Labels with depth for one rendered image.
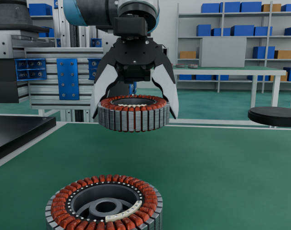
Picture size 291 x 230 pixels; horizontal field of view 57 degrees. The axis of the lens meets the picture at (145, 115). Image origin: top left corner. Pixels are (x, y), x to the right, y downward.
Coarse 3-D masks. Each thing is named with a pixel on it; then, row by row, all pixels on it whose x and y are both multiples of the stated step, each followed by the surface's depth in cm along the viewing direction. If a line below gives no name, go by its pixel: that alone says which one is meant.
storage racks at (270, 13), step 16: (32, 16) 639; (48, 16) 634; (192, 16) 631; (208, 16) 631; (224, 16) 631; (240, 16) 631; (176, 32) 609; (176, 48) 617; (176, 80) 633; (192, 80) 629; (208, 80) 625; (224, 80) 624; (240, 80) 624
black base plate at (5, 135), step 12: (0, 120) 62; (12, 120) 62; (24, 120) 62; (36, 120) 62; (48, 120) 62; (0, 132) 53; (12, 132) 53; (24, 132) 53; (36, 132) 56; (0, 144) 46; (12, 144) 48; (24, 144) 52; (0, 156) 45
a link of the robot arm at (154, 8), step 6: (120, 0) 48; (126, 0) 47; (132, 0) 46; (138, 0) 46; (144, 0) 47; (150, 0) 47; (156, 0) 49; (120, 6) 48; (150, 6) 48; (156, 6) 49; (156, 12) 49
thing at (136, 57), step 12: (120, 12) 48; (132, 12) 47; (144, 12) 47; (120, 48) 44; (132, 48) 44; (144, 48) 44; (120, 60) 44; (132, 60) 44; (144, 60) 44; (120, 72) 46; (132, 72) 47; (144, 72) 46
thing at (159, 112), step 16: (112, 96) 44; (128, 96) 45; (144, 96) 45; (112, 112) 37; (128, 112) 36; (144, 112) 36; (160, 112) 38; (112, 128) 38; (128, 128) 38; (144, 128) 37
